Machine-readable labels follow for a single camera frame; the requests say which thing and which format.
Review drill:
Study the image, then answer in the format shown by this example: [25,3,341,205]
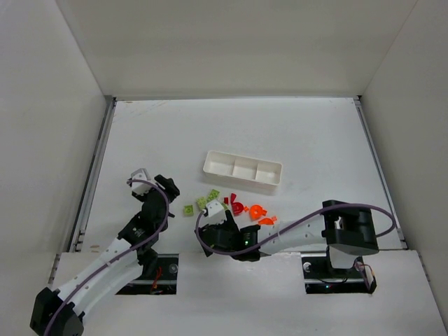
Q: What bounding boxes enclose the white three-compartment tray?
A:
[202,150,283,191]

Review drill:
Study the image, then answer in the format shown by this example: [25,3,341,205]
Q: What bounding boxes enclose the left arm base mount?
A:
[117,254,179,295]

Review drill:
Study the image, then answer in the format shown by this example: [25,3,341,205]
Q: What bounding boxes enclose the purple cable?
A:
[194,202,397,257]
[41,177,171,336]

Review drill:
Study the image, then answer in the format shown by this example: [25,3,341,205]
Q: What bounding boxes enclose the orange round lego piece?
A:
[249,204,267,221]

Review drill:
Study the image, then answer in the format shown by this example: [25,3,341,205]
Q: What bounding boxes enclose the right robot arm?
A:
[195,200,379,269]

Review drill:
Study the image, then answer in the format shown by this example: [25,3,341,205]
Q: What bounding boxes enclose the red half-round lego piece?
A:
[231,202,244,216]

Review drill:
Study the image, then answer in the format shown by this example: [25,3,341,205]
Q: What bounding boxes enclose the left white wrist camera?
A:
[127,168,152,196]

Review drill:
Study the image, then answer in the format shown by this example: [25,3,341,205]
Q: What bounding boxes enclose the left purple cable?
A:
[41,177,171,336]

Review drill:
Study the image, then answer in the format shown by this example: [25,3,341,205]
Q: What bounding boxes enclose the green lego brick studs up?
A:
[196,197,211,211]

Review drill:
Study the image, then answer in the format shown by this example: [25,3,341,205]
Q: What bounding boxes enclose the orange half-round lego piece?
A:
[258,216,277,225]

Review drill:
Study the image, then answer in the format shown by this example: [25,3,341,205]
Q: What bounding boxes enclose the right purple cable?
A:
[194,202,397,257]

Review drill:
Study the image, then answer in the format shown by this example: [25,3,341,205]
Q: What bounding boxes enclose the green lego brick underside up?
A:
[206,189,221,202]

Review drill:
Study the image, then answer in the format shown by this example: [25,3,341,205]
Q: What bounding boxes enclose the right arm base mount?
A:
[301,253,377,295]

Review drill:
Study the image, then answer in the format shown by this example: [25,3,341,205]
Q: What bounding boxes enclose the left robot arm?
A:
[30,170,180,335]

